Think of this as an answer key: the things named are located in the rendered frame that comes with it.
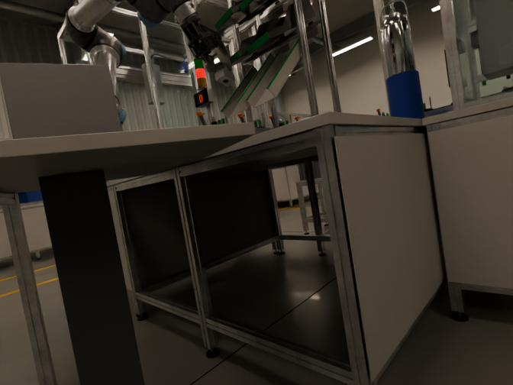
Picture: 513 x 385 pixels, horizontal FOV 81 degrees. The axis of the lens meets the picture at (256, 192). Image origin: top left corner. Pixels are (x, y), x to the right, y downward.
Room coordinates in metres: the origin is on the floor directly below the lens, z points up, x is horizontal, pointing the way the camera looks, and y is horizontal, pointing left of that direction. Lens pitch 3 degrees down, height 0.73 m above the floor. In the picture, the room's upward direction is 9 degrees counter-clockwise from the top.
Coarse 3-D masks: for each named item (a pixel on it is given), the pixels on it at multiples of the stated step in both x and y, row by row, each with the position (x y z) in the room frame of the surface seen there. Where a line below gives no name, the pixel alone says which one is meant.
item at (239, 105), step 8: (272, 56) 1.22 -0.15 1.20; (264, 64) 1.19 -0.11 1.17; (248, 72) 1.30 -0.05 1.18; (256, 72) 1.33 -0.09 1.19; (248, 80) 1.30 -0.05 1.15; (256, 80) 1.17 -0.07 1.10; (240, 88) 1.27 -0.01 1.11; (248, 88) 1.14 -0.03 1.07; (232, 96) 1.24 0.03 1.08; (240, 96) 1.12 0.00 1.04; (232, 104) 1.24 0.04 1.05; (240, 104) 1.11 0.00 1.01; (248, 104) 1.13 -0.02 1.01; (224, 112) 1.22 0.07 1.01; (232, 112) 1.23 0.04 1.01
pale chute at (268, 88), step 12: (300, 48) 1.10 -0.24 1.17; (276, 60) 1.20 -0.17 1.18; (288, 60) 1.06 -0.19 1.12; (264, 72) 1.17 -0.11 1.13; (276, 72) 1.20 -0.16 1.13; (288, 72) 1.06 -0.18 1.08; (264, 84) 1.16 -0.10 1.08; (276, 84) 1.02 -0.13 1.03; (252, 96) 1.12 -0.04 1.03; (264, 96) 1.11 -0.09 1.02
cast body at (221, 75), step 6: (222, 66) 1.12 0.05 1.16; (216, 72) 1.14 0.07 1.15; (222, 72) 1.10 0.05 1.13; (228, 72) 1.13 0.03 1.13; (216, 78) 1.12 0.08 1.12; (222, 78) 1.11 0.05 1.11; (228, 78) 1.12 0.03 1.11; (234, 78) 1.15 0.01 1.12; (228, 84) 1.15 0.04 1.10; (234, 84) 1.17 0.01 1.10
